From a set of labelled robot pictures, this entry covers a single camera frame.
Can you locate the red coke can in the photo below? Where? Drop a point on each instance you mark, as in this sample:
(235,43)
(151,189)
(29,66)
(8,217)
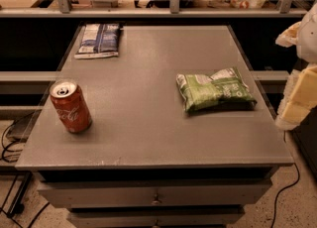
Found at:
(70,106)

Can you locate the grey side shelf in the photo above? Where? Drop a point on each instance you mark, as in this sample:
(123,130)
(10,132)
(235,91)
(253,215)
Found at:
(24,84)

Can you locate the grey upper drawer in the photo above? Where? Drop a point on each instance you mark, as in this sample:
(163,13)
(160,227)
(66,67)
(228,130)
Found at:
(152,193)

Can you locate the grey drawer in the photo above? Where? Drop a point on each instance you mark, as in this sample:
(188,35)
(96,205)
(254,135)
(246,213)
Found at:
(155,218)
(152,193)

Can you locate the grey lower drawer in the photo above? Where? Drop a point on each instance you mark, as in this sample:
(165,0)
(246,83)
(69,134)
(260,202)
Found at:
(155,218)

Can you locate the green chip bag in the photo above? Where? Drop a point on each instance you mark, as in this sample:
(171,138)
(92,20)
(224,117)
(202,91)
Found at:
(201,91)

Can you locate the blue chip bag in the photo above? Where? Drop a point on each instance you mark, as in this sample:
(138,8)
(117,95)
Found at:
(99,41)

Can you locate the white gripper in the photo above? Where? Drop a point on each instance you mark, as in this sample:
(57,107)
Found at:
(308,42)

